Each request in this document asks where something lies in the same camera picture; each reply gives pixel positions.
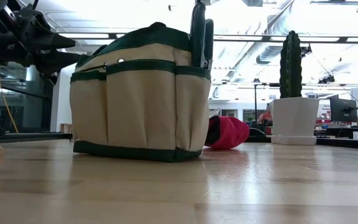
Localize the green-handled pruning shears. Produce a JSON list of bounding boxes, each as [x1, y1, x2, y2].
[[190, 1, 214, 71]]

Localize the person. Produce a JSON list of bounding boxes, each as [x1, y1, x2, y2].
[[257, 104, 273, 135]]

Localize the white plant pot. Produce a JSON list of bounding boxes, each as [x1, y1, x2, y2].
[[268, 96, 320, 146]]

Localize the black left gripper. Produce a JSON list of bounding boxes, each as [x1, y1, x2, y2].
[[0, 4, 83, 78]]

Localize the green cactus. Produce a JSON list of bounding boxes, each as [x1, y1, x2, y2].
[[278, 30, 303, 99]]

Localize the yellow cable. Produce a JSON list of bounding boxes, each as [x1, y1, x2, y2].
[[0, 60, 20, 134]]

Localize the black office desk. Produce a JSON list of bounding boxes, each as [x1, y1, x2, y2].
[[314, 126, 358, 140]]

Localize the black aluminium table frame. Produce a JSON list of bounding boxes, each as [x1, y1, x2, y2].
[[0, 132, 358, 151]]

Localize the black floor pole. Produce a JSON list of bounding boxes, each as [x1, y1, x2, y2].
[[252, 79, 260, 124]]

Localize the black computer monitor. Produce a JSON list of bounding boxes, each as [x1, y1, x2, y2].
[[329, 96, 358, 123]]

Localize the beige green-trimmed gardening bag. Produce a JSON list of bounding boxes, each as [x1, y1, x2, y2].
[[69, 21, 213, 163]]

